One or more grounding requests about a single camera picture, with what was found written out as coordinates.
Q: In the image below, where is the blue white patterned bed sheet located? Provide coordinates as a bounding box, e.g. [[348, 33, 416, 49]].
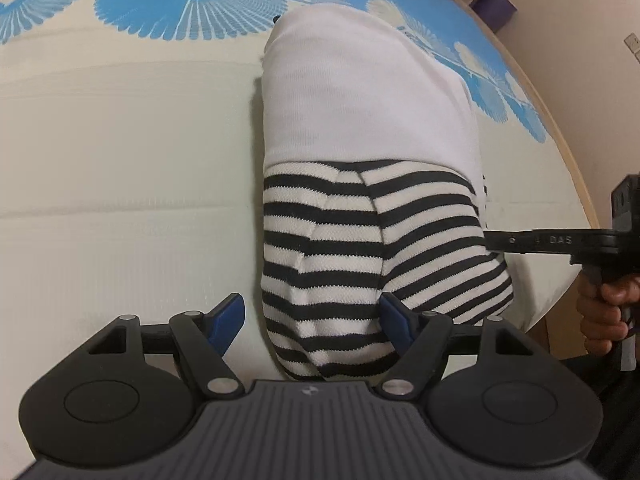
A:
[[0, 0, 598, 480]]

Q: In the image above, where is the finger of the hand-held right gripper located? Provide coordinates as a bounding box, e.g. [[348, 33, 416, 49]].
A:
[[483, 228, 577, 257]]

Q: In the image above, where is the purple box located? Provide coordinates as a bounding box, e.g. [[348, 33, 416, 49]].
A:
[[469, 0, 517, 32]]

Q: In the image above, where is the person's right hand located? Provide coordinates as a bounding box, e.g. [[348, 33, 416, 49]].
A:
[[575, 274, 640, 357]]

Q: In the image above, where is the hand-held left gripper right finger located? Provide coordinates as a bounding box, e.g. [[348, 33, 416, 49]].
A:
[[377, 293, 565, 399]]

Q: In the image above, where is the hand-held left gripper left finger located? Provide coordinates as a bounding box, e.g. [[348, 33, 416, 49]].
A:
[[62, 293, 246, 399]]

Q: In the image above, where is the white shirt with striped sleeves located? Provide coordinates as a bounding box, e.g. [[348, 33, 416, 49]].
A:
[[257, 2, 516, 382]]

